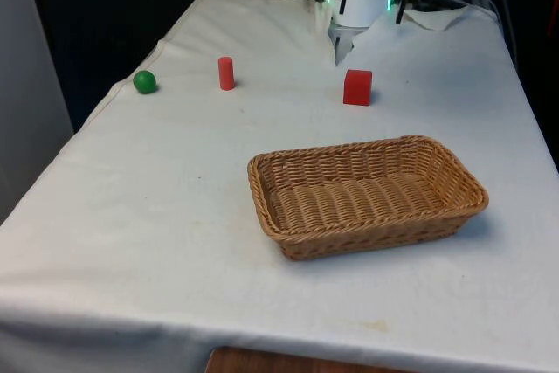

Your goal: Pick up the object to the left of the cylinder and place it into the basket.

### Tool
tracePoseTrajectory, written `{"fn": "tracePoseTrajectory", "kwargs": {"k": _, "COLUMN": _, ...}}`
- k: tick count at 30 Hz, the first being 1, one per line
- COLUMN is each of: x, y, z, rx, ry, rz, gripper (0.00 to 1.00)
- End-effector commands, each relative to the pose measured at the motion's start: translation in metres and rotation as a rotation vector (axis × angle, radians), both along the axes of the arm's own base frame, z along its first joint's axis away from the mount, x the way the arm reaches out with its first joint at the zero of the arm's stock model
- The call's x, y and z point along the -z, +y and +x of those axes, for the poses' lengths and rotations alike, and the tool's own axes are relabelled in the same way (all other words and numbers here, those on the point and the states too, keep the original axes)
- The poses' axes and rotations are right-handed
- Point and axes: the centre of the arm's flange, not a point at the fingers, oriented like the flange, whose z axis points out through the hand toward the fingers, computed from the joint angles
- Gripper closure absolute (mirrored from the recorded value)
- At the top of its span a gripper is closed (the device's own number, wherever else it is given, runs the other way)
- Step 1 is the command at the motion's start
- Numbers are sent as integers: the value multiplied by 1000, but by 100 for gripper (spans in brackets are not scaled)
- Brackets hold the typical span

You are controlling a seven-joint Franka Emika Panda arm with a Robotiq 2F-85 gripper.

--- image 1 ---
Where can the red cylinder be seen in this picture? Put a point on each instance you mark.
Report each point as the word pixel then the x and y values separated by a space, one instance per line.
pixel 225 73

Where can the red cube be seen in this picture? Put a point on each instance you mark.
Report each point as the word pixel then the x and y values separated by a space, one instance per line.
pixel 356 89

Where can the wicker basket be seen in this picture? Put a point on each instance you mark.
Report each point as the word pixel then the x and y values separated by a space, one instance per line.
pixel 362 202

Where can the green ball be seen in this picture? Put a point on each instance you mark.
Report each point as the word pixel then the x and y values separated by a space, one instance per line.
pixel 144 81

